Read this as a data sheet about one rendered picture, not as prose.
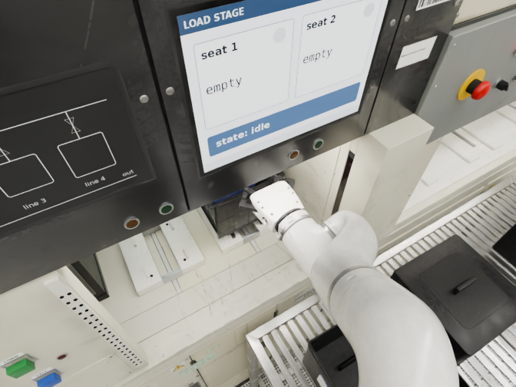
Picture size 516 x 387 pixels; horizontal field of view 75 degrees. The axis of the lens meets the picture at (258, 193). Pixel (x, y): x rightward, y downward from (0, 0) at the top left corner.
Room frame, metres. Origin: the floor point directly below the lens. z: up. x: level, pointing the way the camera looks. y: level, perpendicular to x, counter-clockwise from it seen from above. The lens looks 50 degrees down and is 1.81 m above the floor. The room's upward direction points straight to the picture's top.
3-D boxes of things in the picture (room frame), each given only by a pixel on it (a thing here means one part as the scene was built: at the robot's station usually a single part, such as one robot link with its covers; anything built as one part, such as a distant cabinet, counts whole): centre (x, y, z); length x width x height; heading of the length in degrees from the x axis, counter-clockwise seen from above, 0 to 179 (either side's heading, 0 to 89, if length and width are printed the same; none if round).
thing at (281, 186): (0.47, -0.05, 1.20); 0.11 x 0.10 x 0.07; 31
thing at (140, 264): (0.54, 0.30, 0.89); 0.22 x 0.21 x 0.04; 30
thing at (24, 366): (0.14, 0.39, 1.20); 0.03 x 0.02 x 0.03; 120
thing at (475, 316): (0.43, -0.61, 0.83); 0.29 x 0.29 x 0.13; 29
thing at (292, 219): (0.42, -0.08, 1.20); 0.09 x 0.03 x 0.08; 121
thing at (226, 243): (0.68, 0.07, 0.89); 0.22 x 0.21 x 0.04; 30
